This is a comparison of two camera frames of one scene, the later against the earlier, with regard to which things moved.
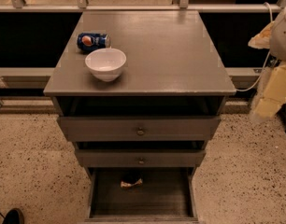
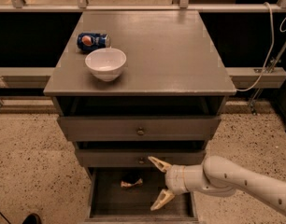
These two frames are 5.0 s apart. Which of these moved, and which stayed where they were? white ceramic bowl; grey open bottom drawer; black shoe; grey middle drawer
Moved: black shoe
Stayed: grey middle drawer; white ceramic bowl; grey open bottom drawer
